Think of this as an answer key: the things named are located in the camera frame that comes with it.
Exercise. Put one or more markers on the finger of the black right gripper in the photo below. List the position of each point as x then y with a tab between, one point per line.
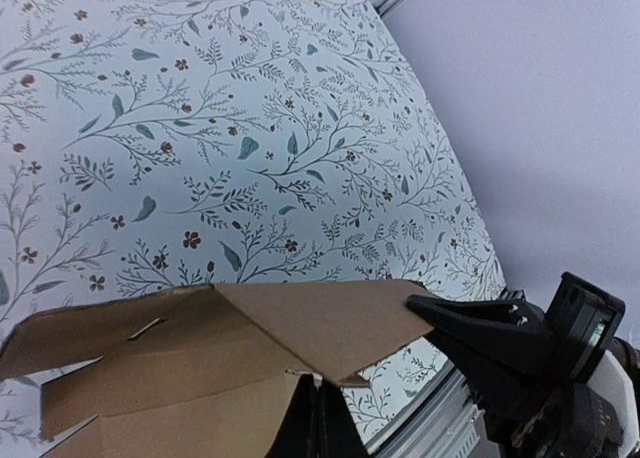
502	348

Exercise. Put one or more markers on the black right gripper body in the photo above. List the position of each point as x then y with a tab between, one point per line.
591	382

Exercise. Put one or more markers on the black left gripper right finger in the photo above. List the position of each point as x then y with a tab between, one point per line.
338	435

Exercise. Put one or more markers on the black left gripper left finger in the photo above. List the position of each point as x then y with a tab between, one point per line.
297	436

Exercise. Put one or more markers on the brown cardboard box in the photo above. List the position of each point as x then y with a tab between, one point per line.
204	371

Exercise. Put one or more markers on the floral patterned table mat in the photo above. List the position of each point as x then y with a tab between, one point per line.
149	144

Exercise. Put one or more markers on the aluminium front rail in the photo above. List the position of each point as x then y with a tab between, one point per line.
441	421

